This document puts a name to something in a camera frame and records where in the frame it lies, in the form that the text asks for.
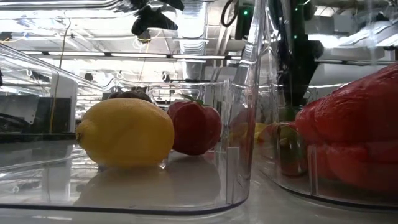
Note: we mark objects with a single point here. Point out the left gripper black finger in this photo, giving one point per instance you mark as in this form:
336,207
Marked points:
175,3
152,20

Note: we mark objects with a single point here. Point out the green bell pepper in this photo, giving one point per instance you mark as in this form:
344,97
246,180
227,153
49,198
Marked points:
287,113

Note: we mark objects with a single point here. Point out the dark brown avocado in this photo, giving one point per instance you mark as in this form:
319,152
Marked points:
130,95

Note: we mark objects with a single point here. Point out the yellow corn cob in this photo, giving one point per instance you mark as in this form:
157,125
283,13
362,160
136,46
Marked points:
260,129

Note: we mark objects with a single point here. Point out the red bell pepper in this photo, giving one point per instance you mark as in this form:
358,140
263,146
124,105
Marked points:
351,133

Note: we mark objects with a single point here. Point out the yellow lemon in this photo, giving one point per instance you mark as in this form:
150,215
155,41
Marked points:
124,133

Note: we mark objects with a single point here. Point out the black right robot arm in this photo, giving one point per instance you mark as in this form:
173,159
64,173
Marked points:
298,18

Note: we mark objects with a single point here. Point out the black ceiling dome fixture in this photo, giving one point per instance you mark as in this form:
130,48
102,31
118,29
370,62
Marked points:
144,38

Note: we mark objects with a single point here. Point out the long ceiling light strip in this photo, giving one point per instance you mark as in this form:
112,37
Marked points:
136,55

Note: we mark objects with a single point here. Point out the clear plastic container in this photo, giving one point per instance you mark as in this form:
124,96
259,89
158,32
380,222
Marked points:
186,186
280,183

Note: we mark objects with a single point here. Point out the silver ventilation duct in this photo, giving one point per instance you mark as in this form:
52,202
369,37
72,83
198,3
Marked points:
192,46

